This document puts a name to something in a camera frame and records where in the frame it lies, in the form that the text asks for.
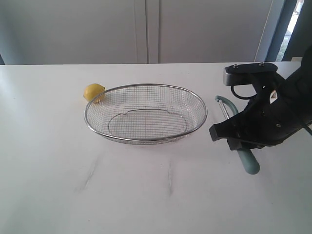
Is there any teal handled peeler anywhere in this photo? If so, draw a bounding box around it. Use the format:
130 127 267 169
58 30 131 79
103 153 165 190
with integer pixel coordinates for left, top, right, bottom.
215 96 260 175

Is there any yellow lemon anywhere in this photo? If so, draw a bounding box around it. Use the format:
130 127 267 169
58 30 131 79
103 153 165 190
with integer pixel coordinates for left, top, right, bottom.
83 83 106 103

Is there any oval wire mesh basket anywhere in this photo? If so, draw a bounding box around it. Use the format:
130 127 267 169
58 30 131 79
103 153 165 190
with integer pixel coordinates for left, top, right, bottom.
84 83 208 145

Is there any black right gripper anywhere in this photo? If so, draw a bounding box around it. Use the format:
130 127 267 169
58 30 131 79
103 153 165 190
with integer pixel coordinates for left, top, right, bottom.
209 73 312 151

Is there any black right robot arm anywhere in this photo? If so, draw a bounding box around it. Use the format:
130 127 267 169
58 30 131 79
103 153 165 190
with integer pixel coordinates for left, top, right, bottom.
209 48 312 150

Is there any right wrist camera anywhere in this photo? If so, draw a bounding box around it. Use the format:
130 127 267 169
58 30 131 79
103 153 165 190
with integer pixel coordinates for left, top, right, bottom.
223 62 278 86

